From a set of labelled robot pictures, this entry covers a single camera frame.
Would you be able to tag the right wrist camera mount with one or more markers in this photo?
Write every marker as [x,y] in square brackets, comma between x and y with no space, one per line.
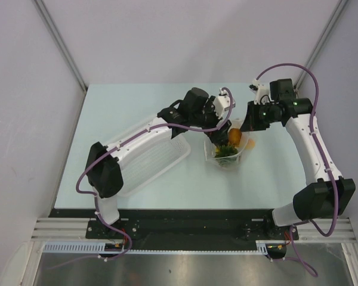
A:
[260,91]

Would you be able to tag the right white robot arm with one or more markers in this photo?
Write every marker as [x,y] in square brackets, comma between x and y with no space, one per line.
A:
[327,193]

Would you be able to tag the white plastic basket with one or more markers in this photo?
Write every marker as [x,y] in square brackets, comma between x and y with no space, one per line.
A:
[152,163]

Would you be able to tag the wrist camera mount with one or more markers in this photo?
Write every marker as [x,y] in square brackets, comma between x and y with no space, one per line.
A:
[222,103]
[260,91]

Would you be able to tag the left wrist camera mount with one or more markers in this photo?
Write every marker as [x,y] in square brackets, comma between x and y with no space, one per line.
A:
[222,103]

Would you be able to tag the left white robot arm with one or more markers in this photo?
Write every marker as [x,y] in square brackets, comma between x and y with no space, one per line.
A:
[197,111]

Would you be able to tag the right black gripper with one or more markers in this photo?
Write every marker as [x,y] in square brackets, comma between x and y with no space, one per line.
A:
[251,123]

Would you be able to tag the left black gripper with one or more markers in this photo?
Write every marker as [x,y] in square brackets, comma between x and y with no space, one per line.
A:
[219,134]

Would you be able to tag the left aluminium frame post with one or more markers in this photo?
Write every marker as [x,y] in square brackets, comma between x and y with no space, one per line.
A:
[58,40]

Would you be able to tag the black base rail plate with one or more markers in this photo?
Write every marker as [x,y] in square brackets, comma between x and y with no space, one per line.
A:
[187,230]

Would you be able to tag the brown kiwi toy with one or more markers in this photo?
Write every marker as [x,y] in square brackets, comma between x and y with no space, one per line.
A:
[234,136]

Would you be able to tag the aluminium frame post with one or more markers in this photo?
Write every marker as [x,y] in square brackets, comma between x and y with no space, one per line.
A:
[327,32]
[58,40]

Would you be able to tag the clear zip top bag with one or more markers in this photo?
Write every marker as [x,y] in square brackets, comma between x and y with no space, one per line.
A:
[209,148]

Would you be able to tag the right aluminium frame post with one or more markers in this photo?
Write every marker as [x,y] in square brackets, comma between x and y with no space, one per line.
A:
[327,32]

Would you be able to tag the toy pineapple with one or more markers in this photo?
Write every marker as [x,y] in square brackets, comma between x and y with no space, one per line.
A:
[225,154]

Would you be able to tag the orange papaya slice toy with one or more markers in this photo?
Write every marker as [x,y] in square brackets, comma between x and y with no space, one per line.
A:
[250,144]

